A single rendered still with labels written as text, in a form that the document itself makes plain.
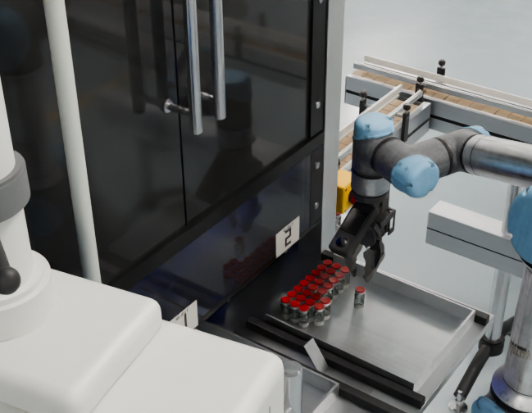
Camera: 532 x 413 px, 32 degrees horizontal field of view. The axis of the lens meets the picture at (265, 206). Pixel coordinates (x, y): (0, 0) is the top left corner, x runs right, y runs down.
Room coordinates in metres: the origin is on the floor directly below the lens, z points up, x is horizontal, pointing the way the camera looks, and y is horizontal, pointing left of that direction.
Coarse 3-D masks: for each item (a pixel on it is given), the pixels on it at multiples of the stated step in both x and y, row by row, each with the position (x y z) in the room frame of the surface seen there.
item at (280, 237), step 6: (294, 222) 1.60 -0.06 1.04; (288, 228) 1.58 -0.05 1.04; (294, 228) 1.60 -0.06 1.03; (276, 234) 1.55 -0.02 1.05; (282, 234) 1.56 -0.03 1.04; (288, 234) 1.58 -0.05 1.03; (294, 234) 1.60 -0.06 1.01; (276, 240) 1.55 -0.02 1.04; (282, 240) 1.56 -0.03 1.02; (288, 240) 1.58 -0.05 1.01; (294, 240) 1.60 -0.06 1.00; (276, 246) 1.55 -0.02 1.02; (282, 246) 1.56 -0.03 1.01; (288, 246) 1.58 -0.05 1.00; (276, 252) 1.55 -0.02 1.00; (282, 252) 1.56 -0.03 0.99
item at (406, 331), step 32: (352, 288) 1.58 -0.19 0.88; (384, 288) 1.58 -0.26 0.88; (416, 288) 1.54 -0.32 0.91; (288, 320) 1.48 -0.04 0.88; (352, 320) 1.47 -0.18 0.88; (384, 320) 1.47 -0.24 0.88; (416, 320) 1.47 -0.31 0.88; (448, 320) 1.47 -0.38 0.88; (352, 352) 1.38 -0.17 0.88; (384, 352) 1.38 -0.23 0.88; (416, 352) 1.38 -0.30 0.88; (448, 352) 1.37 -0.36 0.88; (416, 384) 1.27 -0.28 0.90
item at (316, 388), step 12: (204, 324) 1.44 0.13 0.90; (228, 336) 1.40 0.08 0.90; (264, 348) 1.35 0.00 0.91; (288, 360) 1.32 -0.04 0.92; (312, 372) 1.29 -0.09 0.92; (312, 384) 1.29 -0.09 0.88; (324, 384) 1.27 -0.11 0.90; (336, 384) 1.25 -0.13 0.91; (312, 396) 1.26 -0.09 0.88; (324, 396) 1.26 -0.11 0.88; (336, 396) 1.25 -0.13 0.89; (312, 408) 1.23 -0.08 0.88; (324, 408) 1.22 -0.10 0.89
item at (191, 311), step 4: (196, 300) 1.34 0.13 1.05; (192, 304) 1.33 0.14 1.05; (196, 304) 1.34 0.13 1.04; (188, 308) 1.32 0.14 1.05; (192, 308) 1.33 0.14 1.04; (196, 308) 1.34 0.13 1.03; (180, 312) 1.30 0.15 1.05; (184, 312) 1.31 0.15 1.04; (188, 312) 1.32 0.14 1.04; (192, 312) 1.33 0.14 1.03; (196, 312) 1.33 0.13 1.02; (176, 316) 1.29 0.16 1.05; (180, 316) 1.30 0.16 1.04; (188, 316) 1.32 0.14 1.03; (192, 316) 1.32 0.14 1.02; (196, 316) 1.33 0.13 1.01; (172, 320) 1.28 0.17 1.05; (176, 320) 1.29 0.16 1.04; (180, 320) 1.30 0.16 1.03; (188, 320) 1.32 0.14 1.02; (192, 320) 1.32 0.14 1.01; (196, 320) 1.33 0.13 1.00; (180, 324) 1.30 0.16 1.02; (188, 324) 1.31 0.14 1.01; (192, 324) 1.32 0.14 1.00; (196, 324) 1.33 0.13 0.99; (192, 328) 1.32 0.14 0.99
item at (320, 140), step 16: (304, 144) 1.63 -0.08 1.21; (320, 144) 1.68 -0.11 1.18; (288, 160) 1.58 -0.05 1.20; (256, 176) 1.51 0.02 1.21; (272, 176) 1.54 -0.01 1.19; (240, 192) 1.46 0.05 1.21; (256, 192) 1.49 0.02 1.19; (224, 208) 1.41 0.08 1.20; (192, 224) 1.35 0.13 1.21; (208, 224) 1.38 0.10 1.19; (176, 240) 1.31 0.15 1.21; (192, 240) 1.34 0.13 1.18; (144, 256) 1.25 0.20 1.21; (160, 256) 1.27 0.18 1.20; (128, 272) 1.21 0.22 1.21; (144, 272) 1.24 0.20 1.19; (256, 272) 1.49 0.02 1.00; (128, 288) 1.20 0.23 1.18; (240, 288) 1.45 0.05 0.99
